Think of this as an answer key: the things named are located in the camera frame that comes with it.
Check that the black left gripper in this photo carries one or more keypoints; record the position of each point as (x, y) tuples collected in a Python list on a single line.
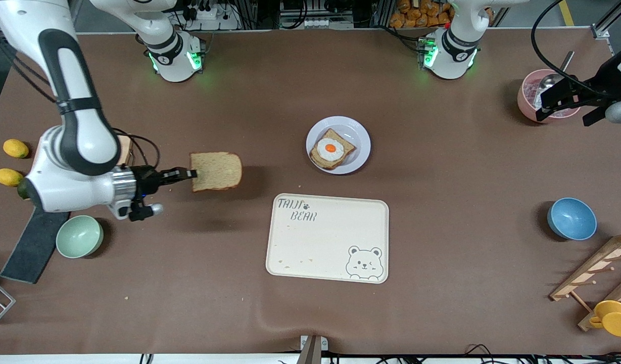
[(604, 81)]

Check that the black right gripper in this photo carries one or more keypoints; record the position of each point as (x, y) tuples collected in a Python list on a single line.
[(146, 179)]

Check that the plain brown bread slice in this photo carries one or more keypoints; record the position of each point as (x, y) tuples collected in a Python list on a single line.
[(219, 172)]

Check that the round white plate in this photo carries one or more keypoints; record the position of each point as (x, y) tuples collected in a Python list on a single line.
[(358, 139)]

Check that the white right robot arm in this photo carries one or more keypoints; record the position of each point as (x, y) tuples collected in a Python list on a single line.
[(83, 131)]

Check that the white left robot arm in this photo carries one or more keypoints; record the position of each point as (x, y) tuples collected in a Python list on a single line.
[(454, 55)]

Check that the metal scoop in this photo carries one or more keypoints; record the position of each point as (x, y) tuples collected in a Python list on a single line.
[(547, 81)]

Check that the clear ice cubes pile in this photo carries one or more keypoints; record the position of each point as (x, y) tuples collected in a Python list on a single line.
[(530, 91)]

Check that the pink bowl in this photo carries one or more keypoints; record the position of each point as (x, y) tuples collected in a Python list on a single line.
[(525, 106)]

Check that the wooden cutting board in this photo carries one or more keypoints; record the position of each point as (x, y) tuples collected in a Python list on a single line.
[(127, 144)]

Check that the mint green bowl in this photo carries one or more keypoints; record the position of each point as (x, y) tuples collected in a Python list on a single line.
[(79, 236)]

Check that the blue bowl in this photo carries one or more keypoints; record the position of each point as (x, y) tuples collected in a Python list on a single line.
[(572, 219)]

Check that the green avocado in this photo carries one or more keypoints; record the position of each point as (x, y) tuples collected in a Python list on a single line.
[(23, 191)]

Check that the fried egg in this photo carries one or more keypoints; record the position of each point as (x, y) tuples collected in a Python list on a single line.
[(330, 149)]

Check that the cream bear print tray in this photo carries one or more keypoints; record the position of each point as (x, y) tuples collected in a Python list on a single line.
[(325, 237)]

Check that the pile of orange buns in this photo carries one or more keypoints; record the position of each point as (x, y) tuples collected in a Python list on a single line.
[(421, 12)]

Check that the white power strip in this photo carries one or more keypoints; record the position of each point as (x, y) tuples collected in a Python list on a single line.
[(209, 15)]

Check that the yellow lemon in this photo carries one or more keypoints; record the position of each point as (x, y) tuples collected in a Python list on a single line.
[(15, 148), (8, 177)]

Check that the wooden peg rack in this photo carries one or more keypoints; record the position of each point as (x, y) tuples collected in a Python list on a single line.
[(593, 265)]

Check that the dark grey cloth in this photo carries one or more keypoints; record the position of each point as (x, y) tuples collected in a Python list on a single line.
[(30, 253)]

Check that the bread slice under egg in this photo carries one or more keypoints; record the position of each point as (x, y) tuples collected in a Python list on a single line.
[(345, 147)]

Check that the yellow cup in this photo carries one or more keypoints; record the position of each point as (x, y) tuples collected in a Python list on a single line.
[(616, 318)]

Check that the aluminium frame profile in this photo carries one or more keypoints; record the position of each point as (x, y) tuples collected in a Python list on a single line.
[(603, 28)]

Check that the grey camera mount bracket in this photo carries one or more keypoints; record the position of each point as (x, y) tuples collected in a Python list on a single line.
[(310, 351)]

